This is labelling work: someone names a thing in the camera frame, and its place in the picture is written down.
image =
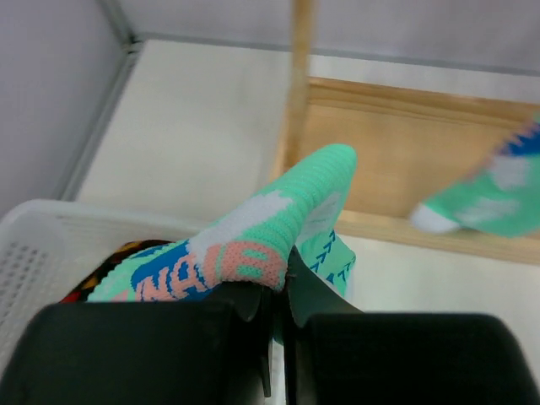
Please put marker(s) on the wooden clothes rack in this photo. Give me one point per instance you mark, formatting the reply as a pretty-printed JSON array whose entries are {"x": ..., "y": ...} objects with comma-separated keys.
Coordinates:
[{"x": 410, "y": 144}]

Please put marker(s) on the white plastic basket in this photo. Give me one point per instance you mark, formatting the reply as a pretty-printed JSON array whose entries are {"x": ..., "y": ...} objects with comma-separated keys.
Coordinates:
[{"x": 48, "y": 247}]

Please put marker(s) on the mint green sock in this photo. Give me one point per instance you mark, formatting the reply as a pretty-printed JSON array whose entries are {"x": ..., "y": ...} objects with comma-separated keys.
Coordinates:
[
  {"x": 252, "y": 243},
  {"x": 500, "y": 198}
]

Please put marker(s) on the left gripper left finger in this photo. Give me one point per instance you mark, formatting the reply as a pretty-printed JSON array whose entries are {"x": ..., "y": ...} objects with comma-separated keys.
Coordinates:
[{"x": 213, "y": 351}]

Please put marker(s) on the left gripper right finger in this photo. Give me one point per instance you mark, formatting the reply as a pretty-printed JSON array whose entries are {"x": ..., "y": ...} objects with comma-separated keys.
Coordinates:
[{"x": 337, "y": 354}]

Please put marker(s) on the black red yellow argyle sock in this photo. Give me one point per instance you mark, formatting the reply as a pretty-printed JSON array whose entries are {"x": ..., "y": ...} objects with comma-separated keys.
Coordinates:
[{"x": 83, "y": 290}]

